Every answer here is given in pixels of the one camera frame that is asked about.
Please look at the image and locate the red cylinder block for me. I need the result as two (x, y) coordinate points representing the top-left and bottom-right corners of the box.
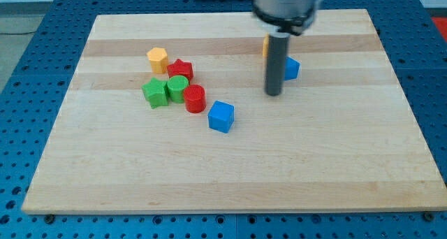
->
(183, 85), (206, 113)

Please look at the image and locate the wooden board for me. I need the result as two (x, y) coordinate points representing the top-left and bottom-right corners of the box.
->
(22, 9), (446, 215)

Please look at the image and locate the blue pentagon block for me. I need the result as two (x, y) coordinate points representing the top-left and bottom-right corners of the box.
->
(284, 57), (300, 80)

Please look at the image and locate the yellow block behind rod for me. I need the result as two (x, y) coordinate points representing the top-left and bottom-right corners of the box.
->
(262, 34), (269, 58)

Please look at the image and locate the yellow hexagon block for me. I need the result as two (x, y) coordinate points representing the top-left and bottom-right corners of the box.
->
(147, 48), (169, 74)

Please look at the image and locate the blue perforated table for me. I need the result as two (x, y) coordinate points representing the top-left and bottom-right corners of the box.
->
(1, 0), (446, 238)

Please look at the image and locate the green star block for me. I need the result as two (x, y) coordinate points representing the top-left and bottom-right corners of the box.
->
(141, 78), (168, 109)

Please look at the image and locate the red star block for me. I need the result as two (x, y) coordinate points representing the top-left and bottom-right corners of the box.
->
(167, 59), (193, 81)

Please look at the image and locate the green cylinder block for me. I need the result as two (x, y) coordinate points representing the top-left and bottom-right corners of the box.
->
(167, 75), (189, 103)

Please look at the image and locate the blue cube block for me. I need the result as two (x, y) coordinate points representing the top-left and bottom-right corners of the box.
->
(207, 101), (235, 133)

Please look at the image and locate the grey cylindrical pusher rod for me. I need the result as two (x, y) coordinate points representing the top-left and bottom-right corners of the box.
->
(265, 34), (290, 96)

